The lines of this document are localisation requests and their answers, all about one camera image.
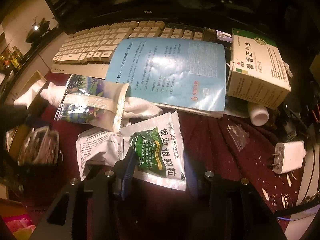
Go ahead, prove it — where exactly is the white pill bottle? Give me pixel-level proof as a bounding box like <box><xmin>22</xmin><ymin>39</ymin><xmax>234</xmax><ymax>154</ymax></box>
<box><xmin>248</xmin><ymin>102</ymin><xmax>269</xmax><ymax>126</ymax></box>

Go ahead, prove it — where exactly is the white keyboard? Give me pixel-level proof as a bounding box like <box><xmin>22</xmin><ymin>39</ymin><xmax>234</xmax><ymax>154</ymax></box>
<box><xmin>51</xmin><ymin>20</ymin><xmax>205</xmax><ymax>79</ymax></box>

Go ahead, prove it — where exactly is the light blue booklet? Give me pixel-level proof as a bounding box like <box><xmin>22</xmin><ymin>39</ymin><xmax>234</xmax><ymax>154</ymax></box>
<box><xmin>105</xmin><ymin>37</ymin><xmax>226</xmax><ymax>118</ymax></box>

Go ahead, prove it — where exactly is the cardboard box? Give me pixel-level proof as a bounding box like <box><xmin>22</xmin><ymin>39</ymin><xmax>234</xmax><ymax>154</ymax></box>
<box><xmin>5</xmin><ymin>70</ymin><xmax>47</xmax><ymax>162</ymax></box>

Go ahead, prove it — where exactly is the white text sachet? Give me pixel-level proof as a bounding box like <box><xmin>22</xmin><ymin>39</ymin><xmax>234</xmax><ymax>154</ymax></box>
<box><xmin>76</xmin><ymin>127</ymin><xmax>129</xmax><ymax>181</ymax></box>

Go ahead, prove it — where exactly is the black TCL monitor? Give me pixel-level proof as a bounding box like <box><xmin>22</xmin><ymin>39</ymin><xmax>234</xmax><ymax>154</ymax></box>
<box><xmin>46</xmin><ymin>0</ymin><xmax>319</xmax><ymax>47</ymax></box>

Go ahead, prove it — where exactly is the white usb charger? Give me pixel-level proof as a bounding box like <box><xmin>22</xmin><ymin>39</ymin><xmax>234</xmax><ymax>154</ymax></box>
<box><xmin>272</xmin><ymin>140</ymin><xmax>306</xmax><ymax>174</ymax></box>

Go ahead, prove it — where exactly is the small clear zip bag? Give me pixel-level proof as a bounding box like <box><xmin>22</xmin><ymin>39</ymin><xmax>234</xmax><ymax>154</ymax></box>
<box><xmin>227</xmin><ymin>124</ymin><xmax>249</xmax><ymax>151</ymax></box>

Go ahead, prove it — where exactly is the white green medicine box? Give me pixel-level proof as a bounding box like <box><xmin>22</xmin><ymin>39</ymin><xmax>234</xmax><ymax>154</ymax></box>
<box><xmin>227</xmin><ymin>28</ymin><xmax>291</xmax><ymax>109</ymax></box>

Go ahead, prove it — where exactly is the cooking oil bottle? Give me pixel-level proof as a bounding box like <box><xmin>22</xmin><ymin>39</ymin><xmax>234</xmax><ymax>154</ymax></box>
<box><xmin>10</xmin><ymin>46</ymin><xmax>24</xmax><ymax>69</ymax></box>

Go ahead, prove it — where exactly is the white towel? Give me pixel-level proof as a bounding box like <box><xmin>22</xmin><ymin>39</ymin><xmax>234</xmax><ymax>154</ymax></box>
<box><xmin>40</xmin><ymin>82</ymin><xmax>163</xmax><ymax>119</ymax></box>

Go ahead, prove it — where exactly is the black wok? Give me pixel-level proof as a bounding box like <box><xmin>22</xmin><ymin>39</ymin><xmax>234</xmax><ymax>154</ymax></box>
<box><xmin>25</xmin><ymin>18</ymin><xmax>50</xmax><ymax>44</ymax></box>

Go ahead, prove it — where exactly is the green white granule sachet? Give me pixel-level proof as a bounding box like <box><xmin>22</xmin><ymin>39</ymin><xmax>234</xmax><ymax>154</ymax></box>
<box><xmin>120</xmin><ymin>111</ymin><xmax>186</xmax><ymax>191</ymax></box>

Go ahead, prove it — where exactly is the colourful floral snack pouch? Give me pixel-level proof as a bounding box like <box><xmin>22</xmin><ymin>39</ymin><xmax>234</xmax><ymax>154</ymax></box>
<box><xmin>54</xmin><ymin>74</ymin><xmax>129</xmax><ymax>133</ymax></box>

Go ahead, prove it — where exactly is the dark red cloth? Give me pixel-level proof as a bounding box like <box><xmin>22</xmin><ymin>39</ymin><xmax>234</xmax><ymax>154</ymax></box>
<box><xmin>22</xmin><ymin>71</ymin><xmax>306</xmax><ymax>240</ymax></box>

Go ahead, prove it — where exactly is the white foam block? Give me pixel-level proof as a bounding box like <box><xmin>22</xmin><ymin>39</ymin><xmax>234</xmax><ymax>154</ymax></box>
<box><xmin>14</xmin><ymin>80</ymin><xmax>45</xmax><ymax>108</ymax></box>

